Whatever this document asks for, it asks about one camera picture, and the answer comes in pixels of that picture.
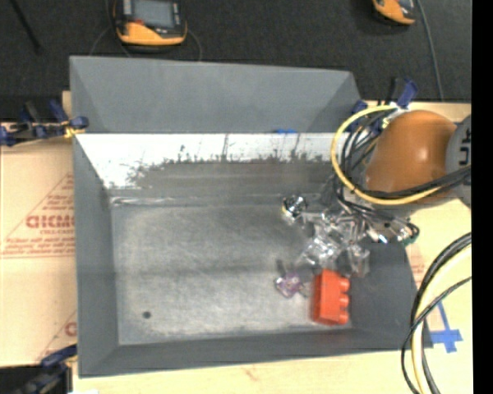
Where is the shiny silver round object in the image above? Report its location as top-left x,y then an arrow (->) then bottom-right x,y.
280,194 -> 310,226

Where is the brown cardboard board, red print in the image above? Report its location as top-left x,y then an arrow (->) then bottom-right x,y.
0,119 -> 80,369

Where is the orange-red toy building brick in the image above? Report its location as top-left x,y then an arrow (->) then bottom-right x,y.
309,268 -> 352,326

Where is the small purple toy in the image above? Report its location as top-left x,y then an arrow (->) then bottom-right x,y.
274,259 -> 306,299

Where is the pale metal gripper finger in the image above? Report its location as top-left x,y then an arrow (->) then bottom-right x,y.
337,245 -> 371,279
297,236 -> 339,268

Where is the grey metal bin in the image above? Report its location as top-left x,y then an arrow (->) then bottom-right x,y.
68,55 -> 419,377

